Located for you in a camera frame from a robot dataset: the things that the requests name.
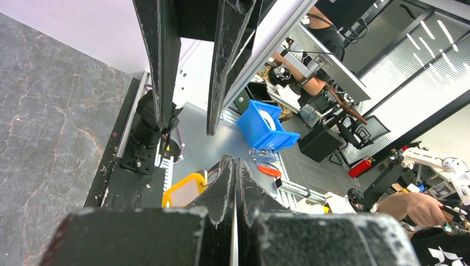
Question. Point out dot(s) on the blue plastic bin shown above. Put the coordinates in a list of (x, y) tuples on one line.
[(262, 129)]

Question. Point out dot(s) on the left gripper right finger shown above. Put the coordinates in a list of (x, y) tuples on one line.
[(271, 234)]

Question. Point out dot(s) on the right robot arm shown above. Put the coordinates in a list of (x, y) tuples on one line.
[(147, 139)]

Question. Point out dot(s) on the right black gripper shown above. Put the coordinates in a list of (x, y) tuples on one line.
[(229, 24)]

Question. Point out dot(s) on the red fire extinguisher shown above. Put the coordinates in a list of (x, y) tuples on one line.
[(361, 167)]

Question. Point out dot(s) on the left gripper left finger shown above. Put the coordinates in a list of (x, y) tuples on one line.
[(198, 234)]

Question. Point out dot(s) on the key with yellow tag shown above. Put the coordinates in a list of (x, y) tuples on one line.
[(186, 190)]

